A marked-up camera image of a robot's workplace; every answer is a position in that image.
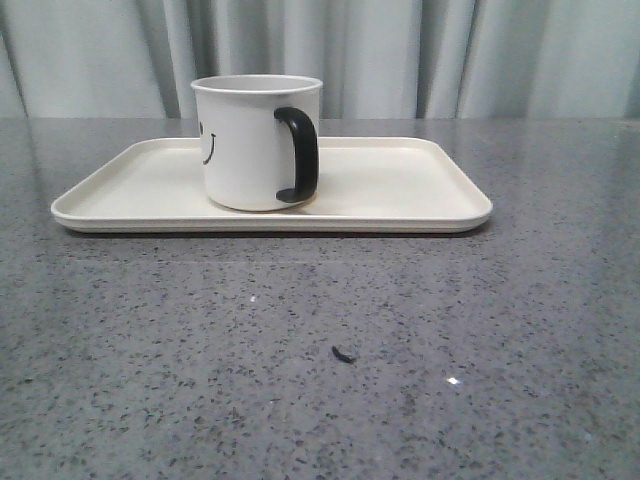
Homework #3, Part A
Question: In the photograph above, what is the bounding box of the cream rectangular plastic tray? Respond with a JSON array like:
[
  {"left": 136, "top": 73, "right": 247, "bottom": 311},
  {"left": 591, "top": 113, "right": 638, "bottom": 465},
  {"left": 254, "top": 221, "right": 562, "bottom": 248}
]
[{"left": 51, "top": 137, "right": 493, "bottom": 233}]

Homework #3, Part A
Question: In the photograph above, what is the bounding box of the small black debris piece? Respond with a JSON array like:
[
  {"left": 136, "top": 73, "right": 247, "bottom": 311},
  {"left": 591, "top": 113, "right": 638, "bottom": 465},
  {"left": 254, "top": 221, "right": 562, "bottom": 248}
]
[{"left": 331, "top": 346, "right": 356, "bottom": 364}]

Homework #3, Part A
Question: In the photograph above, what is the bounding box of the white smiley mug black handle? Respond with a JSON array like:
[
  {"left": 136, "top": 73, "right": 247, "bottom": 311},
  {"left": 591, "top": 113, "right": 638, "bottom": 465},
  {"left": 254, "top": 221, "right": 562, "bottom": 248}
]
[{"left": 191, "top": 74, "right": 323, "bottom": 211}]

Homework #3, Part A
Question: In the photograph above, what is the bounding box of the pale grey pleated curtain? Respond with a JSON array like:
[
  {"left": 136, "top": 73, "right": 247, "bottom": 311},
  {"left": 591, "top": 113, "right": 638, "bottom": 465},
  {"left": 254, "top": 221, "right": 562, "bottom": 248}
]
[{"left": 1, "top": 1, "right": 639, "bottom": 119}]

